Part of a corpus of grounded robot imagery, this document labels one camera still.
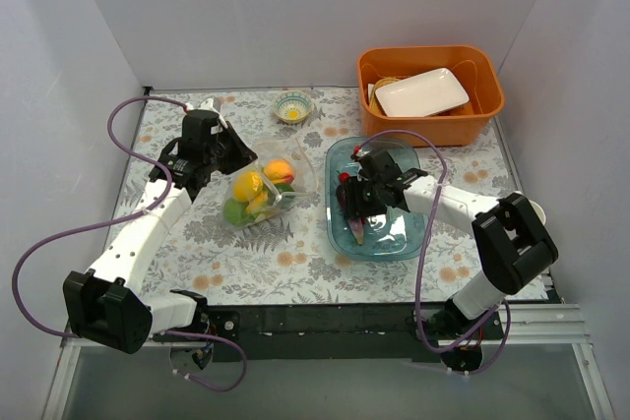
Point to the purple eggplant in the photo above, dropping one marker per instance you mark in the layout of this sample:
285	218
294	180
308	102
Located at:
355	224

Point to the aluminium frame rail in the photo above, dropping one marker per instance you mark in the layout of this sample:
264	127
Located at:
193	318

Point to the dark green lime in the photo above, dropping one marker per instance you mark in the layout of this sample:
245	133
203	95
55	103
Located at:
286	194

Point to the orange plastic bin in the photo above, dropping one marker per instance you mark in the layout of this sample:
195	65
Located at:
470	65

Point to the floral table mat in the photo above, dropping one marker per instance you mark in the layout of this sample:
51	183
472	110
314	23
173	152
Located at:
286	259

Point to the green cabbage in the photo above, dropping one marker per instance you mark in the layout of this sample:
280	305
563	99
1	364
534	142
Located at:
235	213

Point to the orange peach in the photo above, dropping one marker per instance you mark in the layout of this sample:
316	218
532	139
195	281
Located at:
279	171

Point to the small patterned bowl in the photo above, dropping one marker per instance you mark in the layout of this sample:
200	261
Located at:
292	106

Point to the white rectangular plate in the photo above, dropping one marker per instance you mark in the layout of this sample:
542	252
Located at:
434	92

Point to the clear zip top bag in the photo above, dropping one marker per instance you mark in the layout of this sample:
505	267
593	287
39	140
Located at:
305	183

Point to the yellow lemon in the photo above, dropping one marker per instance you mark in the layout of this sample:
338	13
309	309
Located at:
247	186

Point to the clear blue plastic tray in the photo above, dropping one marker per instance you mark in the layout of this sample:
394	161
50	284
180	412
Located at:
393	236

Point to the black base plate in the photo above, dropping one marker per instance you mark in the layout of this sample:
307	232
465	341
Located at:
314	331

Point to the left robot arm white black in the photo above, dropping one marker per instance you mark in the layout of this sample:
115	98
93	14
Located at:
103	303

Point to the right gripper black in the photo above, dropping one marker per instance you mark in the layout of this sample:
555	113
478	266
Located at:
358	195

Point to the orange green mango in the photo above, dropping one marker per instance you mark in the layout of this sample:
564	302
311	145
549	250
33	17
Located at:
258	203

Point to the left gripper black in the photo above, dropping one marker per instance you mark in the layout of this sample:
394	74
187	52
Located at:
228	150

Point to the white cup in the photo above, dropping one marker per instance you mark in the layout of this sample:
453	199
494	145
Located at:
538	211

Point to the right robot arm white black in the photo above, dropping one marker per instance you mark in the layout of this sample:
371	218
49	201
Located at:
512	242

